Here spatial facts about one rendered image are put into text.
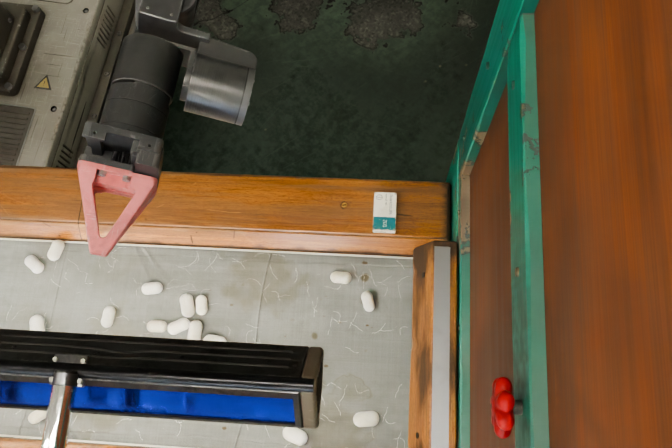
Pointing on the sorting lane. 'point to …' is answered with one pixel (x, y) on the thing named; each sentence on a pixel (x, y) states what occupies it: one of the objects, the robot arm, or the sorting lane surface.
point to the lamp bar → (167, 377)
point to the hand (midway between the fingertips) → (100, 245)
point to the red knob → (504, 407)
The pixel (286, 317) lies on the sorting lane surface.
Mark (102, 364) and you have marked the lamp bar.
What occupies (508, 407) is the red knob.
